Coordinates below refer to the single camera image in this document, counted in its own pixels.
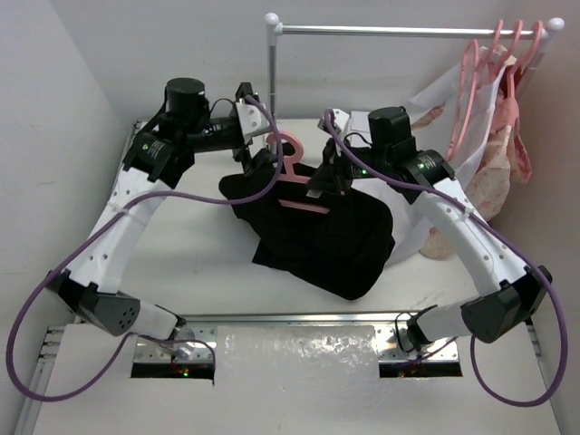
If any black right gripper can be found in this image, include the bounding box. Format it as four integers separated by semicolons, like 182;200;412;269
306;133;390;195

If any pink hanger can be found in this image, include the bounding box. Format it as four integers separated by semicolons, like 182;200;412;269
506;20;544;99
446;19;504;160
498;20;524;97
275;132;330;215

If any black shirt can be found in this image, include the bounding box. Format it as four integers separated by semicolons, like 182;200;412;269
233;182;395;300

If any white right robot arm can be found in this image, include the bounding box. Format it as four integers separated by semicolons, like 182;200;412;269
308;107;552;353

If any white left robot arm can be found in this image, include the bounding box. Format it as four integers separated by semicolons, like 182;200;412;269
47;78;271;341

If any white shirt on hanger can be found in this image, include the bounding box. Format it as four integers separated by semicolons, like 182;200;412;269
353;64;501;266

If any white metal clothes rack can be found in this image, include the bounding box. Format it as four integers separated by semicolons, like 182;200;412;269
265;13;565;114

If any pink floral garment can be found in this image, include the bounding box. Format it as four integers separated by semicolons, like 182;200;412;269
410;43;532;262

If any white foil cover sheet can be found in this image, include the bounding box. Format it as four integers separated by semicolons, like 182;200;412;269
215;325;380;386

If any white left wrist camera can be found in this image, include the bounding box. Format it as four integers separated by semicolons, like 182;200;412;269
235;99;271;142

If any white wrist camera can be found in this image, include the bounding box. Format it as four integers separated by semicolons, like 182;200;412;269
235;99;271;142
317;108;351;140

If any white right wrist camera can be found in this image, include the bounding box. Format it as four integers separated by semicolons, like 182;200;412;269
317;108;351;140

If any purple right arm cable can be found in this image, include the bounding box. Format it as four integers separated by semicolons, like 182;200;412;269
324;108;568;407

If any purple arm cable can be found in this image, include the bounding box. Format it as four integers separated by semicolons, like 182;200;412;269
324;108;568;407
6;95;285;402

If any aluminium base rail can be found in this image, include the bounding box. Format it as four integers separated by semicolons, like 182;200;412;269
38;120;543;380

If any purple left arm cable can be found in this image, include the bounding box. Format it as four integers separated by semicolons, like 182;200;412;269
6;95;285;402

